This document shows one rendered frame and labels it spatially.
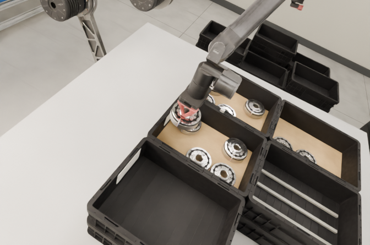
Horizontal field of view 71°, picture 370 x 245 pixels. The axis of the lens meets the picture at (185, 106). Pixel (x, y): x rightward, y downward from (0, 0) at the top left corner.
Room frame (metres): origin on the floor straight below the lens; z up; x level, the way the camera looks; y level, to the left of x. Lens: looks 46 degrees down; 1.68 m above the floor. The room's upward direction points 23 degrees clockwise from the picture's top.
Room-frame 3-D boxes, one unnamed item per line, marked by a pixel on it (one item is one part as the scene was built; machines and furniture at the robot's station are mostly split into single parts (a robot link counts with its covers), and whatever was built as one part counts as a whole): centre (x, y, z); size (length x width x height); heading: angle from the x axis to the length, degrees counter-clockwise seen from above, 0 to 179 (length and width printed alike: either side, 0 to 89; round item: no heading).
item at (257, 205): (0.56, -0.53, 0.92); 0.40 x 0.30 x 0.02; 79
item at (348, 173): (0.85, -0.59, 0.87); 0.40 x 0.30 x 0.11; 79
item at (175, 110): (0.60, -0.01, 1.04); 0.10 x 0.10 x 0.01
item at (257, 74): (1.95, -0.50, 0.31); 0.40 x 0.30 x 0.34; 83
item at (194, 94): (0.60, -0.02, 1.16); 0.10 x 0.07 x 0.07; 168
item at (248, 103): (0.98, -0.32, 0.86); 0.10 x 0.10 x 0.01
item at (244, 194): (0.64, -0.14, 0.92); 0.40 x 0.30 x 0.02; 79
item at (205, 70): (0.59, -0.02, 1.22); 0.07 x 0.06 x 0.07; 81
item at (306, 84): (1.90, -0.89, 0.37); 0.40 x 0.30 x 0.45; 83
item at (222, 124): (0.64, -0.14, 0.87); 0.40 x 0.30 x 0.11; 79
